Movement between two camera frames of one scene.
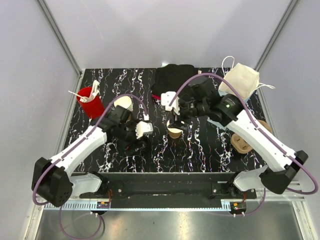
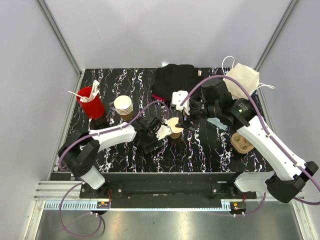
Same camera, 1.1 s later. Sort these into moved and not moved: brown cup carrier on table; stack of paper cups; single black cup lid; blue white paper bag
Moved: single black cup lid
Not moved: stack of paper cups; blue white paper bag; brown cup carrier on table
